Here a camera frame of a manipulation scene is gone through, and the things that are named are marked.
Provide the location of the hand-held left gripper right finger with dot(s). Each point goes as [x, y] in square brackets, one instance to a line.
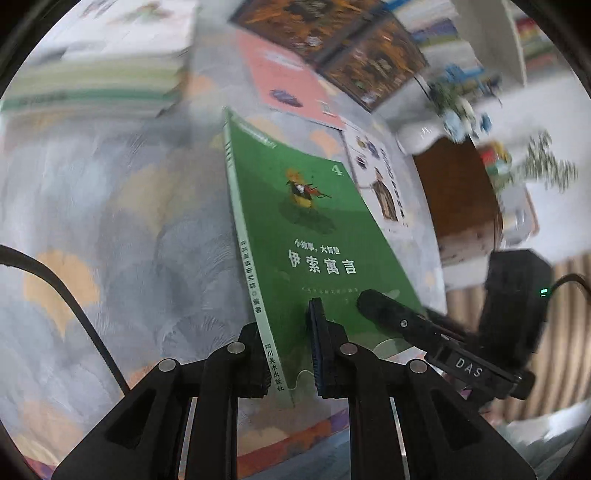
[318, 346]

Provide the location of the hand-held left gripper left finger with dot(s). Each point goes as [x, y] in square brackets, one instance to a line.
[254, 364]

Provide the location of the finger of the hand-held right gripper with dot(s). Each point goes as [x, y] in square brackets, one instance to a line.
[392, 318]

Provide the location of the dark green fable book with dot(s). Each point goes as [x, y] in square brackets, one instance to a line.
[314, 230]

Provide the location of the stack of thin books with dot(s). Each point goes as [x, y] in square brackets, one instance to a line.
[92, 60]

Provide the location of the row of colourful books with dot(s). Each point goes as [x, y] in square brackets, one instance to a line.
[535, 41]

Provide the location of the row of pale thin books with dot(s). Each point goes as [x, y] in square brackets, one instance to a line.
[429, 23]

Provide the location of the white grey box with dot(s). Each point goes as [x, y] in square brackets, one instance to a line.
[519, 217]

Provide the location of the brown wooden cabinet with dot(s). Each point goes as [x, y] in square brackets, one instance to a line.
[457, 198]

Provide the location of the white book with robed figure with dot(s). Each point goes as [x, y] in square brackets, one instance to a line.
[378, 180]

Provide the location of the green leafy sprigs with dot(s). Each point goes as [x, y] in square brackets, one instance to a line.
[545, 161]

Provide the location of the red label jar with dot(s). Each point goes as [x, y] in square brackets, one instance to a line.
[490, 157]

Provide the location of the white ribbed vase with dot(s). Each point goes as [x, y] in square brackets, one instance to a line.
[418, 138]

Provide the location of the grey scalloped patterned rug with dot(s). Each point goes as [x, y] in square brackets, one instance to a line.
[115, 207]

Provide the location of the blue white flower bouquet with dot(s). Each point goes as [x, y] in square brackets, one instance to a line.
[457, 106]

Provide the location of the dark ornate encyclopedia book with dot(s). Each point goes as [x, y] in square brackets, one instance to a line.
[304, 23]
[374, 64]

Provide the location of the pink cover book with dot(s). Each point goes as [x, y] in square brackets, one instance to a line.
[286, 74]

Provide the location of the white bookshelf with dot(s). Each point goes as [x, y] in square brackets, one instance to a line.
[494, 37]

